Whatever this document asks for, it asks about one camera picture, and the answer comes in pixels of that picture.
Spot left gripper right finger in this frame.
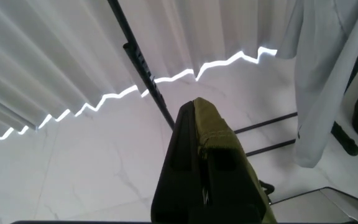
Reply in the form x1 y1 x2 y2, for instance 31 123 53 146
203 148 267 222

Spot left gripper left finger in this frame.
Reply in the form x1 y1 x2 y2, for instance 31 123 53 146
150 101 204 222

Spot green garment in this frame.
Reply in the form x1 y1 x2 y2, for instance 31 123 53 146
193 96 278 222

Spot pale grey shorts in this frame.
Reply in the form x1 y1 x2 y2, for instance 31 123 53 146
275 0 358 169

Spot black clothes rack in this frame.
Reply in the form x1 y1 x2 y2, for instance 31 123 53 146
107 0 358 157

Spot white curtain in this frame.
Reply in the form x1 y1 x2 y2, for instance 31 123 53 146
0 0 298 141

